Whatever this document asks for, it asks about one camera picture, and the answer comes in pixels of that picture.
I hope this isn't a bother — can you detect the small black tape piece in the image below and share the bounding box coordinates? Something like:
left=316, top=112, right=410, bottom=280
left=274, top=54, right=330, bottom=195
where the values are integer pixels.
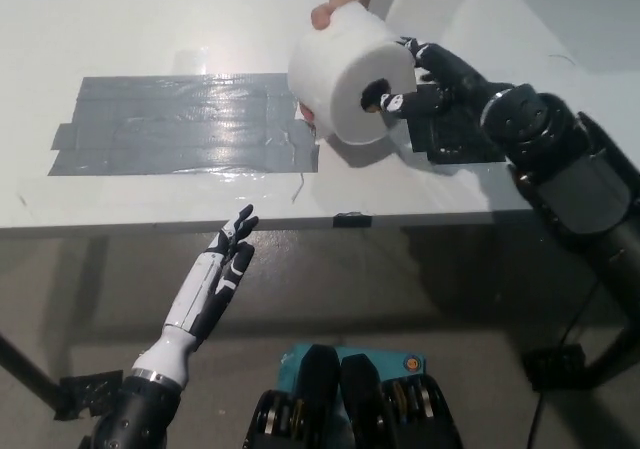
left=332, top=211, right=373, bottom=229

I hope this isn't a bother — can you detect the bare person hand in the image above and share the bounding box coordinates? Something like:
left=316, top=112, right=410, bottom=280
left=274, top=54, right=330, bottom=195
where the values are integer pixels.
left=298, top=0, right=376, bottom=131

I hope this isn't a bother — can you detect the black tape square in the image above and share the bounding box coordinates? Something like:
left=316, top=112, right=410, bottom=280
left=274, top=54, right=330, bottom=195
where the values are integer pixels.
left=405, top=99, right=509, bottom=166

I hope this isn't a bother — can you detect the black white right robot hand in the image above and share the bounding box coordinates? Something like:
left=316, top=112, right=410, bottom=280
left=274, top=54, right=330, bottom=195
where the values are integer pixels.
left=362, top=36, right=516, bottom=121

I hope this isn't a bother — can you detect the white toilet paper roll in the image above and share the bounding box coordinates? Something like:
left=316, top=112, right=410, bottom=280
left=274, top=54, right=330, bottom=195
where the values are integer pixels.
left=287, top=2, right=419, bottom=146

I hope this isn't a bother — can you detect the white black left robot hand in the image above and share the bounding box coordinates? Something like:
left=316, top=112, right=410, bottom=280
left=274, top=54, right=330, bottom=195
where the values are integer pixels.
left=130, top=204, right=260, bottom=386

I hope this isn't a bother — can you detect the black table leg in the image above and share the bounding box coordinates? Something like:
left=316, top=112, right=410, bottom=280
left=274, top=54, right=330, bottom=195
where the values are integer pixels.
left=582, top=308, right=640, bottom=388
left=0, top=331, right=66, bottom=415

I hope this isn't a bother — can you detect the grey duct tape patch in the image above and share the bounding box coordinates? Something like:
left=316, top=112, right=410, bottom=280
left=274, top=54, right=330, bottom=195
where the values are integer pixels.
left=47, top=72, right=321, bottom=178

